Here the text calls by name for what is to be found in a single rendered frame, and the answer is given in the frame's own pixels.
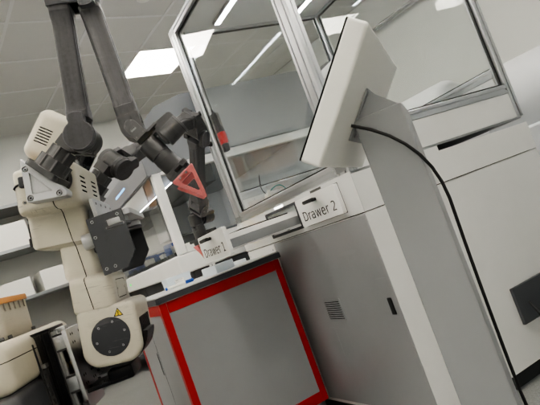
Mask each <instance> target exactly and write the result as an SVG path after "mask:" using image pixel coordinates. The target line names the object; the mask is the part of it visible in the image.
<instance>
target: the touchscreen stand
mask: <svg viewBox="0 0 540 405"><path fill-rule="evenodd" d="M354 124H355V125H360V126H365V127H369V128H372V129H377V130H379V131H382V132H384V133H389V134H390V135H392V136H394V137H397V138H398V139H400V140H402V141H405V142H406V143H407V144H409V145H411V146H412V147H413V148H415V149H416V150H418V151H419V152H420V153H421V154H422V155H423V156H425V153H424V151H423V147H422V145H421V143H420V140H419V137H418V135H417V132H416V131H415V126H414V125H413V122H412V120H411V117H410V114H409V112H408V110H407V109H406V108H405V107H404V106H403V105H402V103H397V104H393V105H392V106H390V107H387V108H384V109H382V110H380V111H377V112H375V113H372V114H370V115H369V116H366V117H363V118H361V119H359V120H357V121H355V122H354ZM356 130H357V133H358V136H359V139H360V141H361V143H362V147H363V149H364V151H365V154H366V157H367V160H368V162H369V164H370V168H371V170H372V173H373V175H374V179H375V181H376V183H377V186H378V189H379V191H380V194H381V196H382V200H383V202H384V204H385V207H386V209H387V213H388V215H389V217H390V220H391V223H392V225H393V228H394V230H395V234H396V236H397V238H398V241H399V244H400V247H401V248H402V251H403V254H404V257H405V260H406V261H407V265H408V267H409V270H410V272H411V276H412V278H413V281H414V282H415V286H416V288H417V291H418V294H419V297H420V299H421V301H422V304H423V307H424V310H425V312H426V314H427V318H428V320H429V322H430V325H431V328H432V331H433V333H434V335H435V338H436V341H437V344H438V346H439V348H440V352H441V354H442V356H443V359H444V362H445V365H446V367H447V369H448V373H449V375H450V378H451V380H452V384H453V386H454V388H455V391H456V394H457V396H458V399H459V401H460V405H522V403H521V400H520V398H519V396H518V393H517V390H516V388H515V386H514V383H513V380H512V378H511V375H510V372H509V369H508V367H507V365H506V363H505V359H504V357H503V354H502V352H501V348H500V346H499V344H498V342H497V339H496V336H495V333H494V332H493V328H492V326H491V324H490V321H489V318H488V315H487V313H486V311H485V307H484V305H483V303H482V300H481V297H480V294H479V292H478V290H477V287H476V284H475V282H474V279H473V276H472V274H471V272H470V269H469V267H468V264H467V261H466V259H465V257H464V253H463V251H462V249H461V246H460V243H459V240H458V239H457V236H456V233H455V230H454V228H453V225H452V222H451V220H450V218H449V215H448V212H447V210H446V207H445V205H444V201H443V199H442V197H441V195H440V191H439V189H438V186H437V185H436V180H435V179H434V176H433V174H432V171H431V168H430V167H429V166H428V165H427V164H426V163H425V162H424V161H423V159H422V158H421V157H420V156H419V155H417V154H416V153H414V152H413V151H411V150H410V149H408V148H407V147H406V146H405V145H403V144H401V143H399V142H397V141H395V140H393V139H391V138H389V137H386V136H383V135H381V134H378V133H374V132H371V131H367V130H363V129H356ZM425 157H426V156H425Z"/></svg>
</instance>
